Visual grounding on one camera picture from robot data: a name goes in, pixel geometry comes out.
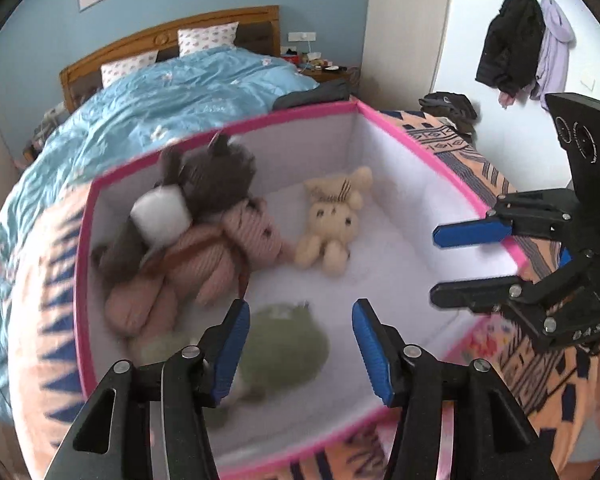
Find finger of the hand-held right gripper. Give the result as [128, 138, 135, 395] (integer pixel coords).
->
[430, 252, 596, 336]
[432, 189, 578, 249]

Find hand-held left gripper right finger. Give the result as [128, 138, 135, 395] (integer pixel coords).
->
[351, 298, 556, 480]

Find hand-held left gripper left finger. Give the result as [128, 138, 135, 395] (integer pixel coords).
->
[45, 298, 252, 480]

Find green frog plush keychain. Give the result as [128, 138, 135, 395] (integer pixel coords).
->
[130, 301, 331, 411]

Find pink cardboard box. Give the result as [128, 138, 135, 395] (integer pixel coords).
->
[75, 99, 528, 476]

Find pink teddy bear plush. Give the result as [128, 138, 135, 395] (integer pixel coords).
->
[104, 197, 293, 338]

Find cream bunny plush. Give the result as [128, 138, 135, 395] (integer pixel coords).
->
[294, 166, 374, 276]

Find brown plush with fur pompom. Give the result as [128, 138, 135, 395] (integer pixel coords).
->
[91, 132, 258, 286]

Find pile of dark clothes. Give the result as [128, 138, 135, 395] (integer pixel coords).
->
[419, 91, 478, 136]

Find purple hoodie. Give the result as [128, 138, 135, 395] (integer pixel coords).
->
[529, 0, 577, 102]

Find black jacket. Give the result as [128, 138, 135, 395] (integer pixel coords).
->
[475, 0, 546, 98]

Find orange patterned blanket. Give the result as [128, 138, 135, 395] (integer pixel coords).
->
[7, 105, 600, 480]

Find wooden nightstand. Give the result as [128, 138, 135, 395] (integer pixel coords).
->
[300, 65, 361, 96]

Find dark grey cloth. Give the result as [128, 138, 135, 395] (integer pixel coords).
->
[271, 78, 353, 111]

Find beige wardrobe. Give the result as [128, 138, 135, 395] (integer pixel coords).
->
[365, 0, 453, 111]

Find bedside small items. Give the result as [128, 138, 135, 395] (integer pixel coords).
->
[22, 105, 63, 161]
[280, 47, 348, 72]

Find blue duvet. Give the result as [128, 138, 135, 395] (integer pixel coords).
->
[0, 50, 321, 411]

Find white printed pillow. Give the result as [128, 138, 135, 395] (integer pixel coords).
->
[100, 51, 160, 88]
[177, 21, 240, 58]

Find wooden headboard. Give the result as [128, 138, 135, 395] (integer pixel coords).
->
[60, 5, 281, 113]

